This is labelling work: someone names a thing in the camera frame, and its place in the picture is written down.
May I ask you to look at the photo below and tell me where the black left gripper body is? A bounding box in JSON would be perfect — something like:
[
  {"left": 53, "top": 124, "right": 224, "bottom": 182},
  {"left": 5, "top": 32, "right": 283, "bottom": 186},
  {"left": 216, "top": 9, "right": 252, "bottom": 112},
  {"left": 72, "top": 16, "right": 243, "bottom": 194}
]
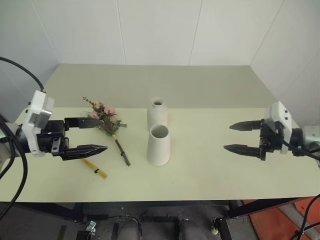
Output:
[{"left": 36, "top": 120, "right": 70, "bottom": 157}]

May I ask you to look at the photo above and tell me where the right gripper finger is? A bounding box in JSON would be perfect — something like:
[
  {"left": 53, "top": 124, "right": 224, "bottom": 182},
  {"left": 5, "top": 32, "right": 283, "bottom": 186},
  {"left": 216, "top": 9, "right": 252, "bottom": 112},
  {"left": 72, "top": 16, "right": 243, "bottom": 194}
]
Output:
[
  {"left": 228, "top": 120, "right": 263, "bottom": 132},
  {"left": 223, "top": 143, "right": 262, "bottom": 159}
]

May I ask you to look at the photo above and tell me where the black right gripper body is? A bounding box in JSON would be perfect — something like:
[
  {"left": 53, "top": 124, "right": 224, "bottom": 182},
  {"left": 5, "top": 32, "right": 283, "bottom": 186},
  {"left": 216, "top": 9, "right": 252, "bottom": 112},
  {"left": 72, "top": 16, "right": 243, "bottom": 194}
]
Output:
[{"left": 259, "top": 119, "right": 284, "bottom": 161}]

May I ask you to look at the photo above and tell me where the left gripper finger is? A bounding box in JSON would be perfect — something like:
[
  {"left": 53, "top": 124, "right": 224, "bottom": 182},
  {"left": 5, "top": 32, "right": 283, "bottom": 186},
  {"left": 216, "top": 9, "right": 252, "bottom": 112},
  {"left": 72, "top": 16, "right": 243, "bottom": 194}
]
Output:
[
  {"left": 60, "top": 143, "right": 109, "bottom": 161},
  {"left": 64, "top": 117, "right": 104, "bottom": 131}
]

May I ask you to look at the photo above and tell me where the white bottle-shaped vase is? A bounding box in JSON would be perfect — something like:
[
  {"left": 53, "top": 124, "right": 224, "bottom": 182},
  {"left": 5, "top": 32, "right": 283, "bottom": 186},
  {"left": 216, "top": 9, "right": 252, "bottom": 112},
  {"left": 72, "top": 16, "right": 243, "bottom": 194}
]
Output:
[{"left": 146, "top": 96, "right": 169, "bottom": 131}]

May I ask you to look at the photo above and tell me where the white conical vase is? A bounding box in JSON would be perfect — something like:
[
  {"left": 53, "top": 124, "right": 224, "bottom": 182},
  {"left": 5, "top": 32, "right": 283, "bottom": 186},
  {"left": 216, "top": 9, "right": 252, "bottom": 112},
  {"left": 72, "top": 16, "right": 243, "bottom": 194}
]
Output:
[{"left": 145, "top": 124, "right": 172, "bottom": 167}]

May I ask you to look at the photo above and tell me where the yellow dried stem bundle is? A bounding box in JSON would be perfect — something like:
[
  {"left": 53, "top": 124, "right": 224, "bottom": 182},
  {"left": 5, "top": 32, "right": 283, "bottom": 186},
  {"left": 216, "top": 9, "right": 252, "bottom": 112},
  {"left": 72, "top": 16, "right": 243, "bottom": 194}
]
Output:
[{"left": 82, "top": 158, "right": 109, "bottom": 180}]

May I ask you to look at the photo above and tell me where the pink flower bouquet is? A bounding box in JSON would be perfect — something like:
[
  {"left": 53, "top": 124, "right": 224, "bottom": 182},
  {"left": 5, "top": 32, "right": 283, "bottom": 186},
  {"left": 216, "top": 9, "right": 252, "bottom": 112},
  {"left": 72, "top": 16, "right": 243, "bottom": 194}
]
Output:
[{"left": 80, "top": 95, "right": 132, "bottom": 167}]

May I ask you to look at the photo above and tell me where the small caster wheel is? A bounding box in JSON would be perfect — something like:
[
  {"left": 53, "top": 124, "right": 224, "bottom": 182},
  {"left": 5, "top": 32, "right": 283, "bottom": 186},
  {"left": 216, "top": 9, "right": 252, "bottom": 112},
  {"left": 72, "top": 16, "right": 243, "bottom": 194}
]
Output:
[
  {"left": 85, "top": 220, "right": 98, "bottom": 233},
  {"left": 211, "top": 219, "right": 221, "bottom": 236}
]

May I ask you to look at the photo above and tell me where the orange floor mat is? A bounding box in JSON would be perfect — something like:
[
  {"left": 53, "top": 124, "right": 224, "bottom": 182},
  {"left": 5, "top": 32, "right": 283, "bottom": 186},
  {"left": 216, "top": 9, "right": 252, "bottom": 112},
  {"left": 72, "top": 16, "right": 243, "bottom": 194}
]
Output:
[{"left": 240, "top": 196, "right": 320, "bottom": 240}]

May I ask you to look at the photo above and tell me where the dark grey rounded shape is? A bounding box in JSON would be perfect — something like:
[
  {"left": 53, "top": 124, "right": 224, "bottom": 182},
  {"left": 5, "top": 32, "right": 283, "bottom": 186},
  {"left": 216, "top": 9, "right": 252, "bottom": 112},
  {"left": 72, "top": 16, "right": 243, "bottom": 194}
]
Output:
[{"left": 117, "top": 217, "right": 141, "bottom": 240}]

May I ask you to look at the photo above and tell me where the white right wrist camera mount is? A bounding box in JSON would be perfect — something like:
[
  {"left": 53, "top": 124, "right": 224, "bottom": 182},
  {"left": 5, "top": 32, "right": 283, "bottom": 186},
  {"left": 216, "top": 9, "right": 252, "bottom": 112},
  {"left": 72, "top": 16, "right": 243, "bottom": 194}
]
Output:
[{"left": 264, "top": 100, "right": 293, "bottom": 156}]

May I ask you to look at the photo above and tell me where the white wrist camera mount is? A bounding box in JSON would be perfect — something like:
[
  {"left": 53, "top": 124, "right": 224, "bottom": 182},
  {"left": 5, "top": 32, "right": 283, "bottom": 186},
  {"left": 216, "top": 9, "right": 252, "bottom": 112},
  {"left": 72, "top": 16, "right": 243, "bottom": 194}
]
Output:
[
  {"left": 20, "top": 90, "right": 55, "bottom": 158},
  {"left": 264, "top": 100, "right": 293, "bottom": 156}
]

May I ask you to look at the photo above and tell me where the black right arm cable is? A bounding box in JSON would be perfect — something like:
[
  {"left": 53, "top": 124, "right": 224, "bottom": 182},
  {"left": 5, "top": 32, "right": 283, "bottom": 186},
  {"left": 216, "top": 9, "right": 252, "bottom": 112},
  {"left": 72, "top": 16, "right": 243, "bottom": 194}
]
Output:
[{"left": 281, "top": 139, "right": 320, "bottom": 163}]

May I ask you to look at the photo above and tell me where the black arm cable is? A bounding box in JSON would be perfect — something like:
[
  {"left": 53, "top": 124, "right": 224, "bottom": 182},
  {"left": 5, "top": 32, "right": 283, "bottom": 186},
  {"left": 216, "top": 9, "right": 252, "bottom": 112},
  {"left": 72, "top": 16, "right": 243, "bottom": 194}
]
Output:
[
  {"left": 281, "top": 139, "right": 320, "bottom": 163},
  {"left": 0, "top": 56, "right": 47, "bottom": 203}
]

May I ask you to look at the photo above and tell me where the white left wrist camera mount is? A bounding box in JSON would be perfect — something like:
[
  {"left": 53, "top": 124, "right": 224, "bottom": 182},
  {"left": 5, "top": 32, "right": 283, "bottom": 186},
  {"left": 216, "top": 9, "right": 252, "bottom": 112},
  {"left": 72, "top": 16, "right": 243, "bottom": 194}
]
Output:
[{"left": 20, "top": 90, "right": 55, "bottom": 158}]

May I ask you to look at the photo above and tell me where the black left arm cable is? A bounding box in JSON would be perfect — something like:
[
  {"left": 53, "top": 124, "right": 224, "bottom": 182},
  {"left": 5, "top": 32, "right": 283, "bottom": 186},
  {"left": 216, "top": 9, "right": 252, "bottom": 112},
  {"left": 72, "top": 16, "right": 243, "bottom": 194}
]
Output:
[{"left": 0, "top": 56, "right": 47, "bottom": 203}]

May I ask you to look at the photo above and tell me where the black table frame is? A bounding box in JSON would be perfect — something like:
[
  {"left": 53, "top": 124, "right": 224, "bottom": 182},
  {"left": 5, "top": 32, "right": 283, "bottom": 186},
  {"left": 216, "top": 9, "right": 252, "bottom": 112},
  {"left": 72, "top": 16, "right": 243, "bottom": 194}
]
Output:
[{"left": 0, "top": 191, "right": 312, "bottom": 225}]

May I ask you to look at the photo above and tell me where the black floor stand frame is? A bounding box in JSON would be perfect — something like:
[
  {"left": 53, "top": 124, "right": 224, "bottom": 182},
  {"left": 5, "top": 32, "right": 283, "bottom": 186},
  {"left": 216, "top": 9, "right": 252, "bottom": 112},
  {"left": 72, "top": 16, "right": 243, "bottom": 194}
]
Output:
[{"left": 214, "top": 216, "right": 235, "bottom": 240}]

